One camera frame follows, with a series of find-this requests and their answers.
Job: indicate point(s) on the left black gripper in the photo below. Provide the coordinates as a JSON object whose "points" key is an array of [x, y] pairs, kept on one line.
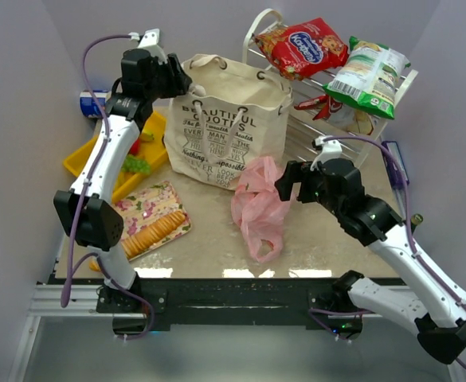
{"points": [[175, 76]]}

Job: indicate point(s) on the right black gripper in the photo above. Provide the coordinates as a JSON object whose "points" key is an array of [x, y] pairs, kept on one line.
{"points": [[297, 183]]}

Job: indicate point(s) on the pink plastic bag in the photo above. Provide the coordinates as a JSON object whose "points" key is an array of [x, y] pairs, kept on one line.
{"points": [[258, 211]]}

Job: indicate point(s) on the beige canvas tote bag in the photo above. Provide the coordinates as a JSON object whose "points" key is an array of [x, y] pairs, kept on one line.
{"points": [[232, 114]]}

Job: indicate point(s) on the red cookie snack bag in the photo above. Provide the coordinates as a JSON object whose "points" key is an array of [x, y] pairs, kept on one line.
{"points": [[300, 51]]}

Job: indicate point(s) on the green chips bag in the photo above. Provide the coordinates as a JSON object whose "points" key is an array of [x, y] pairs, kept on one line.
{"points": [[368, 79]]}

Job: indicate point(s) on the red white snack packet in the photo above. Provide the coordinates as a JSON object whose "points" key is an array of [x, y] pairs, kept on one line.
{"points": [[338, 115]]}

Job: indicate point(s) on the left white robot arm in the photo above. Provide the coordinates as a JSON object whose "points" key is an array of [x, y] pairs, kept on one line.
{"points": [[85, 210]]}

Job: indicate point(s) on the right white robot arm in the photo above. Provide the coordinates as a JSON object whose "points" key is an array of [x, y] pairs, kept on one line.
{"points": [[436, 316]]}

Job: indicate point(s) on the white metal rack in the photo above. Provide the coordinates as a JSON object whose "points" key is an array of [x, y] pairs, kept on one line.
{"points": [[301, 125]]}

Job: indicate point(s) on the yellow toy banana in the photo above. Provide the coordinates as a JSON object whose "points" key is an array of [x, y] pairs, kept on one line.
{"points": [[146, 136]]}

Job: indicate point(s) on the red toy apple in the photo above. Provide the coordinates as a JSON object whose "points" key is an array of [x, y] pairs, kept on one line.
{"points": [[135, 148]]}

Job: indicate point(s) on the green toy grapes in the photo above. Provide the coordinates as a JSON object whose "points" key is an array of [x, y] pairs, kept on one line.
{"points": [[134, 164]]}

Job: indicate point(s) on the blue white tissue roll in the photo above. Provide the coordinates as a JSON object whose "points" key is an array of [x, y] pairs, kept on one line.
{"points": [[89, 106]]}

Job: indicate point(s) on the purple box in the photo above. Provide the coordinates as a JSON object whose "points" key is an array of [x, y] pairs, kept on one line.
{"points": [[395, 168]]}

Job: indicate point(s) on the green glass bottle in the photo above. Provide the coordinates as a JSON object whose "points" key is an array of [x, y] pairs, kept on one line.
{"points": [[415, 220]]}

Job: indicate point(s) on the floral rectangular plate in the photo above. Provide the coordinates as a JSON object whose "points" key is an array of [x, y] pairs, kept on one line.
{"points": [[144, 207]]}

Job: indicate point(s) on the row of round crackers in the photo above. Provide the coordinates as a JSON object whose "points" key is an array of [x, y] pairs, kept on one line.
{"points": [[163, 230]]}

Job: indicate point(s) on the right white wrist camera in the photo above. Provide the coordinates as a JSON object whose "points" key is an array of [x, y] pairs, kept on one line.
{"points": [[327, 148]]}

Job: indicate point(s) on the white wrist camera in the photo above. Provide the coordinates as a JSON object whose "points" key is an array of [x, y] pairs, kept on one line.
{"points": [[150, 41], [327, 148]]}

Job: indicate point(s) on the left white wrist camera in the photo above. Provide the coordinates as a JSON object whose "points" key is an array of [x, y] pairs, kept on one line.
{"points": [[150, 41]]}

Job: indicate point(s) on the black base frame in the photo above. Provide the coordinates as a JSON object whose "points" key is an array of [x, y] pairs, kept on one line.
{"points": [[157, 304]]}

